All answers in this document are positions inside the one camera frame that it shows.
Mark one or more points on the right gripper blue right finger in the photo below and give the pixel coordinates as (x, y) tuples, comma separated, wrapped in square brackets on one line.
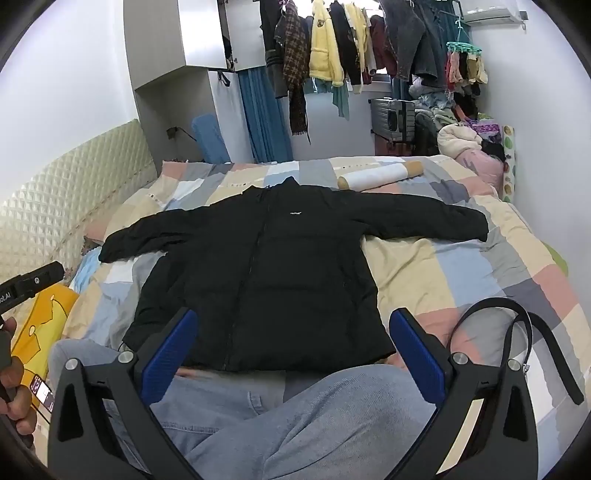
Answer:
[(483, 426)]

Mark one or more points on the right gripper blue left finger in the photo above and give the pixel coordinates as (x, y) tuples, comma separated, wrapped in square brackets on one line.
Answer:
[(82, 443)]

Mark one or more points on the black puffer jacket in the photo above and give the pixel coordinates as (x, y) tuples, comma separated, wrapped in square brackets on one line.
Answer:
[(277, 275)]

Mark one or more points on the person's left hand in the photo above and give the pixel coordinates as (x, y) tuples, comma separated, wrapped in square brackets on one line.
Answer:
[(19, 409)]

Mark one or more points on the yellow cartoon pillow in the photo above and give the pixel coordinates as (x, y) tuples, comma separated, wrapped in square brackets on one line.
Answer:
[(43, 327)]

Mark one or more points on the smartphone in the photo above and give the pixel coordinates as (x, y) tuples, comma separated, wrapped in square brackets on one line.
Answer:
[(42, 392)]

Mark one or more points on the cream quilted headboard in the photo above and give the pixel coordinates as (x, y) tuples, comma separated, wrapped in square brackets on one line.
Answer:
[(45, 219)]

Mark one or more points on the grey jeans legs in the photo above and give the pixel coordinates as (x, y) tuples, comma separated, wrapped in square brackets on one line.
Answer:
[(353, 424)]

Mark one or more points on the colourful patchwork duvet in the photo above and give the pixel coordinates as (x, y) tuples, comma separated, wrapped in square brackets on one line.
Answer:
[(436, 281)]

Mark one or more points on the blue padded board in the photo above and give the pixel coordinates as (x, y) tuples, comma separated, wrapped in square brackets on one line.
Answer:
[(209, 140)]

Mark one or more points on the pink bundled blanket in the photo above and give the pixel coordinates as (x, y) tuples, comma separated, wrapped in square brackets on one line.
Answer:
[(486, 167)]

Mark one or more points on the white cylindrical bolster pillow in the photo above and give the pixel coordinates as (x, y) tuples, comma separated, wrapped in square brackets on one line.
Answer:
[(369, 179)]

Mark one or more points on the blue curtain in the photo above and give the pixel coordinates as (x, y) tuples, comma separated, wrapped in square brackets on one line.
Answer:
[(264, 118)]

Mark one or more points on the cream fluffy blanket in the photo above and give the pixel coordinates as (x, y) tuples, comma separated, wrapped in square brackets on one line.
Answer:
[(454, 139)]

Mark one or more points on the grey suitcase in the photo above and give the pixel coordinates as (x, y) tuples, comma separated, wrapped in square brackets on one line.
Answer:
[(393, 119)]

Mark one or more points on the plaid brown shirt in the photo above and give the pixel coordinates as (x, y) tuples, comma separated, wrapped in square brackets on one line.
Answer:
[(292, 36)]

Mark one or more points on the green sock hanger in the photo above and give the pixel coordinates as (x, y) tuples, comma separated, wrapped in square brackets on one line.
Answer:
[(465, 64)]

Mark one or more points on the yellow fleece jacket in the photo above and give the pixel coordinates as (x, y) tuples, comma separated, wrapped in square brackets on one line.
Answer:
[(324, 61)]

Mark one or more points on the dark denim jacket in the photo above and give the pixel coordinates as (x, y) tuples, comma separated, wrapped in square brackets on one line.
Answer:
[(416, 41)]

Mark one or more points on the black hanging coat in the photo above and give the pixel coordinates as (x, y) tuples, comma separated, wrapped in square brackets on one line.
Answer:
[(348, 51)]

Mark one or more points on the white air conditioner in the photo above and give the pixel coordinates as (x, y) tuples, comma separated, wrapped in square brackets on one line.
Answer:
[(477, 12)]

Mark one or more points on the grey wall cabinet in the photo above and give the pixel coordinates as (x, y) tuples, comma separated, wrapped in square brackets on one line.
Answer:
[(164, 36)]

